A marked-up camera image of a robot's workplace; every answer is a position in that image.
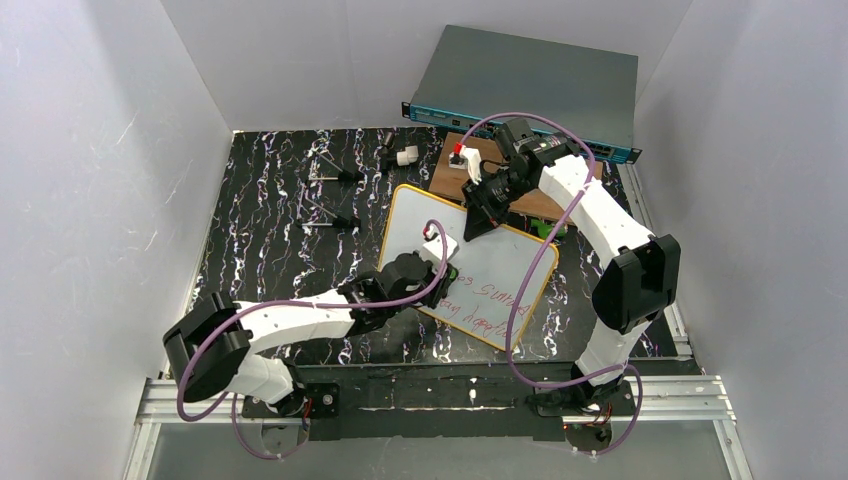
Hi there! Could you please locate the green black whiteboard eraser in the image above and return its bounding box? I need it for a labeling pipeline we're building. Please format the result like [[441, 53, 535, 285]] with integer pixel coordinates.
[[446, 264, 459, 283]]

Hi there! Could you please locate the orange framed whiteboard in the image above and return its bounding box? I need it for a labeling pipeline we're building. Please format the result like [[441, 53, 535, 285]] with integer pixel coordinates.
[[378, 184, 559, 350]]

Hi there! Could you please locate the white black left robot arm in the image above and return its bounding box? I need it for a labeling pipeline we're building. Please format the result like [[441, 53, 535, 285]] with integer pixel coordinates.
[[163, 252, 458, 422]]

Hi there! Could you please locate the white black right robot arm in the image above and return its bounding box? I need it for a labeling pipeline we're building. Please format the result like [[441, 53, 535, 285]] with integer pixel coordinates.
[[451, 112, 681, 409]]

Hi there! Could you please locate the brown wooden board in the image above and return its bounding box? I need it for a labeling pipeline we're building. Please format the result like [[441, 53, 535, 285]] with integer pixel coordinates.
[[428, 132, 564, 221]]

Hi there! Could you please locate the white black pipe fitting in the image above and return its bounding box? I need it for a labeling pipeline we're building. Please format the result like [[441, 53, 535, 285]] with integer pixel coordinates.
[[378, 145, 419, 170]]

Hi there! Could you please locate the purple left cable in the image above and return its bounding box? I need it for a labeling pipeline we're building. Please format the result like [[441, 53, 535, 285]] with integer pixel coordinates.
[[175, 219, 452, 462]]

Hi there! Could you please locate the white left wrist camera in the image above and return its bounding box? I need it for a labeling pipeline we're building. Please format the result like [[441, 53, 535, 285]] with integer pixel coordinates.
[[418, 233, 459, 268]]

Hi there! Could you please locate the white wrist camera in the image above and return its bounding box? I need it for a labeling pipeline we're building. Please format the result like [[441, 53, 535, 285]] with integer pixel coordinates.
[[449, 144, 483, 185], [418, 233, 459, 268]]

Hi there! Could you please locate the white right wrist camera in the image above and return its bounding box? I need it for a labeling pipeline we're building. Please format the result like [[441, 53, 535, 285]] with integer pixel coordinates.
[[449, 144, 483, 185]]

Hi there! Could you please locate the teal network switch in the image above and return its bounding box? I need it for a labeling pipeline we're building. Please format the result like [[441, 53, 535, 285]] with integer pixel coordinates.
[[401, 25, 641, 164]]

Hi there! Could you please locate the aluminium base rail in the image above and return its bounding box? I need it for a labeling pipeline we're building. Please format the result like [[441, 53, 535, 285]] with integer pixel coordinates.
[[124, 370, 752, 479]]

